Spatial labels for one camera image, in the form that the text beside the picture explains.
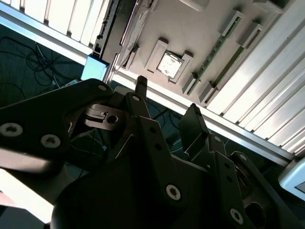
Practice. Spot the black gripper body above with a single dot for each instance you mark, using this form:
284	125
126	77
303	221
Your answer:
119	202

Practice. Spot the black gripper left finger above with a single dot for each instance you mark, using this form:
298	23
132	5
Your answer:
35	119

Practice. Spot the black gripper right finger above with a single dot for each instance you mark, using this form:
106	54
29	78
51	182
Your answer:
228	181

